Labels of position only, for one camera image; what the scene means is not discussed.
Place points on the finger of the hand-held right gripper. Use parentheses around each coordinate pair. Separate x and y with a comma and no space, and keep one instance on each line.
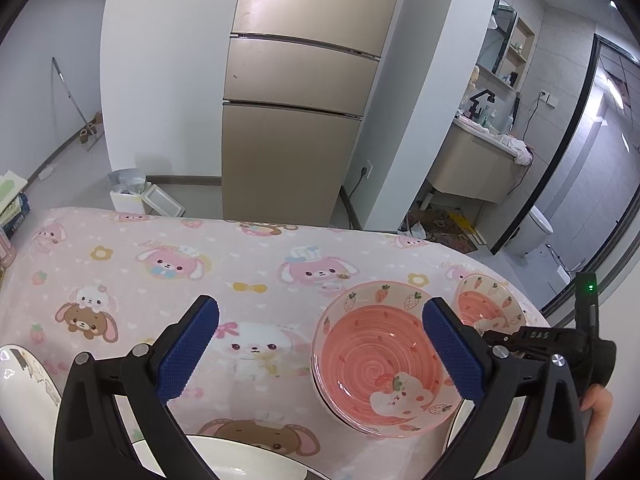
(535,341)

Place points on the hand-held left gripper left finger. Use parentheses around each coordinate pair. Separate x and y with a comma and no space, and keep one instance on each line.
(187,355)

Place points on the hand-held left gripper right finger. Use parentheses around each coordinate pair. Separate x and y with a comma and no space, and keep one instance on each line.
(452,355)

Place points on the small pink strawberry bowl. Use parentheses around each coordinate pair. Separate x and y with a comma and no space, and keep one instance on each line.
(480,305)

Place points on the large pink strawberry bowl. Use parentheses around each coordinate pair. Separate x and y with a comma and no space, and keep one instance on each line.
(365,355)

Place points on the plain white plate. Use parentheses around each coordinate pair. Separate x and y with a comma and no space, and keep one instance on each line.
(250,460)

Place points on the printed white plate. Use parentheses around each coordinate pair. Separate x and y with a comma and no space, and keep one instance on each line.
(25,375)

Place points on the person's right hand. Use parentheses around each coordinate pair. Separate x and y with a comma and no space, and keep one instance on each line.
(600,402)

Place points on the pink printed tablecloth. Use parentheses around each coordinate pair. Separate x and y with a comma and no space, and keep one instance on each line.
(150,300)

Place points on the white toilet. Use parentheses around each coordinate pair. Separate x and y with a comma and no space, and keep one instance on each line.
(532,235)

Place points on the patterned floor mat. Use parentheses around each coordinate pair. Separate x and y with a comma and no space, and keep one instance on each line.
(447,230)

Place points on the white plastic box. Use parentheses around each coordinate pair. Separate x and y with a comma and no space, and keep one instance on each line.
(162,201)

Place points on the white trash bin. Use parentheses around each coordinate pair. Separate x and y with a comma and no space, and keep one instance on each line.
(125,192)

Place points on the beige vanity cabinet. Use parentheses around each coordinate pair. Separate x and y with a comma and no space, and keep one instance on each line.
(470,167)

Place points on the white towel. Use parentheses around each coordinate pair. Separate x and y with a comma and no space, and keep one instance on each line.
(522,152)

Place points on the pink cup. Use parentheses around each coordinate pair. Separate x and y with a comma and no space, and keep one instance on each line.
(6,252)

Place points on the stack of books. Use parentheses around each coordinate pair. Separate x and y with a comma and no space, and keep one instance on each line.
(12,205)

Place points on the black faucet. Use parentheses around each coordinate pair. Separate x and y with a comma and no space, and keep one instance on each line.
(481,102)

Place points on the pair of slippers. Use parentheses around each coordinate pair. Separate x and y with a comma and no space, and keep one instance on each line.
(92,127)

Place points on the metal rod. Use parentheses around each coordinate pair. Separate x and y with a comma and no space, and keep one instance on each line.
(70,97)

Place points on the beige refrigerator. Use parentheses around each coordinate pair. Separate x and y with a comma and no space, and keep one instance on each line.
(300,85)

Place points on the mirror cabinet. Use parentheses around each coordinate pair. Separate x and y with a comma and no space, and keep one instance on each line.
(517,45)

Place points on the white wall outlet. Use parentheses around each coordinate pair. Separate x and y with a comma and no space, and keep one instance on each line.
(366,169)

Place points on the black sliding door frame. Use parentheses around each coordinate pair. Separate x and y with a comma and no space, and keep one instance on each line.
(575,125)

